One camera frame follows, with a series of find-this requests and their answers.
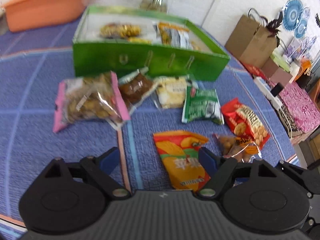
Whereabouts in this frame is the green cardboard box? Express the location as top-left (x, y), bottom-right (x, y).
top-left (73, 5), bottom-right (230, 81)

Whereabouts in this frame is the brown snack packet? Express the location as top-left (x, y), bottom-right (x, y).
top-left (118, 67), bottom-right (158, 115)

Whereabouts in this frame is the brown paper bag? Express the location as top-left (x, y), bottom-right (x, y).
top-left (225, 15), bottom-right (277, 68)

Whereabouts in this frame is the green snack packet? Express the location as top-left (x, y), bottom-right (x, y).
top-left (181, 85), bottom-right (225, 125)

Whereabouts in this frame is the orange plastic basin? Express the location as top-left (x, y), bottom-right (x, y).
top-left (2, 0), bottom-right (90, 33)

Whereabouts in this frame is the orange chips packet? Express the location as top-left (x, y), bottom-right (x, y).
top-left (153, 130), bottom-right (210, 192)

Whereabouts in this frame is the dark purple plant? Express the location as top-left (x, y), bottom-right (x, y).
top-left (260, 11), bottom-right (283, 37)

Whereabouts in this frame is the clear orange nut packet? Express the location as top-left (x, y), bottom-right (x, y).
top-left (213, 134), bottom-right (262, 163)

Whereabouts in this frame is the pale yellow snack packet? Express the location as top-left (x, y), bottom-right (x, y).
top-left (153, 76), bottom-right (189, 109)

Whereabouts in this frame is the gold candy packet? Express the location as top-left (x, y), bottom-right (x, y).
top-left (99, 23), bottom-right (142, 39)

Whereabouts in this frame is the pink clear nut bag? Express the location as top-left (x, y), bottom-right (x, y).
top-left (53, 72), bottom-right (130, 133)

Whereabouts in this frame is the blue paper fan decoration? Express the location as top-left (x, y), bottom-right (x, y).
top-left (282, 0), bottom-right (311, 39)

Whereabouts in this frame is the blue plaid tablecloth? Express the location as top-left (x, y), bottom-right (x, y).
top-left (0, 17), bottom-right (298, 240)

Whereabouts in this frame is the yellow white snack packet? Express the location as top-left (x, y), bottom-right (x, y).
top-left (153, 22), bottom-right (200, 50)

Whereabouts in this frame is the red peanut packet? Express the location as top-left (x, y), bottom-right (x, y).
top-left (221, 98), bottom-right (270, 150)

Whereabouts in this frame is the pink patterned cloth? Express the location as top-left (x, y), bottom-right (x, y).
top-left (278, 82), bottom-right (320, 133)

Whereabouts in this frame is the white power strip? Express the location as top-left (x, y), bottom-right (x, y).
top-left (253, 76), bottom-right (283, 110)

